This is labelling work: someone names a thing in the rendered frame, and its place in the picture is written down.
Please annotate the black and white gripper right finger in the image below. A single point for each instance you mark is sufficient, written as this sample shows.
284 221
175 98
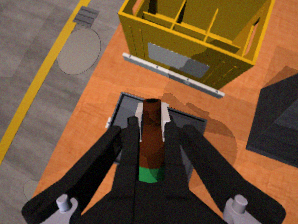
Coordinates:
239 201

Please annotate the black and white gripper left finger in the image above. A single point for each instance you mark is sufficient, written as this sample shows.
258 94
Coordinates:
65 200

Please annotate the brown bottle with green label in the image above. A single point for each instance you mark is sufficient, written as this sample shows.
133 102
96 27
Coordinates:
151 160

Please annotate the yellow crate with dividers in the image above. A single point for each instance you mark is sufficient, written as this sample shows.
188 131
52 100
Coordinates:
183 50

